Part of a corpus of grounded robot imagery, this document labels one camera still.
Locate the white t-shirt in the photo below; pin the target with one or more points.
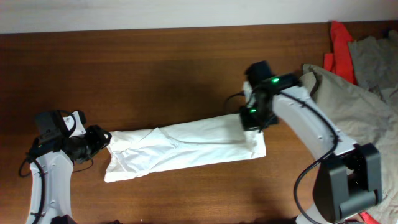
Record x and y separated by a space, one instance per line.
198 143

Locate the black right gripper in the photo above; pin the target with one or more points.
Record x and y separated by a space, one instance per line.
249 121

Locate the grey-beige garment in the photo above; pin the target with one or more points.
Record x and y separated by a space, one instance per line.
367 111

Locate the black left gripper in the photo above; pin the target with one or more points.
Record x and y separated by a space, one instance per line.
99 139

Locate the red garment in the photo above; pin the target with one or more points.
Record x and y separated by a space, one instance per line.
339 61

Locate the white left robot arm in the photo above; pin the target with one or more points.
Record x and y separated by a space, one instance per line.
62 141

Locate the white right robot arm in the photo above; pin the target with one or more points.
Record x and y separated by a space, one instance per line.
349 174

